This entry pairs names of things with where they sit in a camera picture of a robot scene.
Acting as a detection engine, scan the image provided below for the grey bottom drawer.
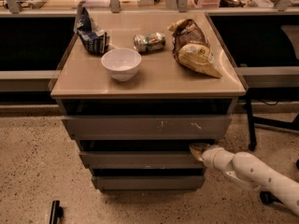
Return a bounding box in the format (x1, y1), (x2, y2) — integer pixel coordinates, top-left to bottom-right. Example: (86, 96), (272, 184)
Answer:
(92, 175), (205, 190)

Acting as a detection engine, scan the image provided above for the grey drawer cabinet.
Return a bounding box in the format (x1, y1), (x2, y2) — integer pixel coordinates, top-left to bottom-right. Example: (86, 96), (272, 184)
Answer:
(48, 10), (249, 194)

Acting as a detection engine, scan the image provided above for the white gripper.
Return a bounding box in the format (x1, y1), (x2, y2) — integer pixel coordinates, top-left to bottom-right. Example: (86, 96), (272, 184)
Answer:
(190, 143), (234, 172)

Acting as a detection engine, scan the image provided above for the black object on floor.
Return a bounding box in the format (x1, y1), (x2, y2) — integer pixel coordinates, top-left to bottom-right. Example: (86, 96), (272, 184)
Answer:
(49, 200), (64, 224)

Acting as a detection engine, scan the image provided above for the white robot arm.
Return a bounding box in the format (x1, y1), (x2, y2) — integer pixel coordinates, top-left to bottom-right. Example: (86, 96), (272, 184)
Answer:
(189, 143), (299, 215)

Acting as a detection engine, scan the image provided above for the crushed silver soda can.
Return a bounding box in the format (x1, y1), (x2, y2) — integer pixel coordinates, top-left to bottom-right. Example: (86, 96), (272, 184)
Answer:
(133, 32), (165, 53)

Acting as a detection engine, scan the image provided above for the black table leg with caster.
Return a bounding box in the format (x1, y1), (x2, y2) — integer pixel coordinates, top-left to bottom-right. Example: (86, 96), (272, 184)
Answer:
(245, 95), (257, 151)

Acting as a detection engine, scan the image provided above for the black chair base leg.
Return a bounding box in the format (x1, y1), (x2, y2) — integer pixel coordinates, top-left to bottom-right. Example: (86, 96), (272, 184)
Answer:
(260, 191), (281, 204)

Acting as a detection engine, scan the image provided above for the brown chip bag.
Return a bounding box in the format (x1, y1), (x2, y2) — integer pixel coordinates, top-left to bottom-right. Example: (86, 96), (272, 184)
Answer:
(167, 19), (222, 78)

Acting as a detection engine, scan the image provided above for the grey top drawer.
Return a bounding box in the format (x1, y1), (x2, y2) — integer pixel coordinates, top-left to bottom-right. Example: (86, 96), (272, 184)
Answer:
(62, 115), (232, 140)

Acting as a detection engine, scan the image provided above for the blue crumpled chip bag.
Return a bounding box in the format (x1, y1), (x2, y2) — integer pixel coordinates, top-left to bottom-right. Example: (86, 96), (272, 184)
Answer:
(77, 8), (109, 55)

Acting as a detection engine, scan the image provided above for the grey drawer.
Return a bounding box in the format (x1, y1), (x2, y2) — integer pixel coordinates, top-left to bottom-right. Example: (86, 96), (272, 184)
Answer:
(92, 175), (205, 190)
(79, 151), (204, 169)
(62, 115), (232, 140)

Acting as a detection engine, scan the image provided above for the white bowl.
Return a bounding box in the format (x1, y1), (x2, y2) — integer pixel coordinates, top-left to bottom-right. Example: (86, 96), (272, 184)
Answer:
(101, 49), (142, 81)

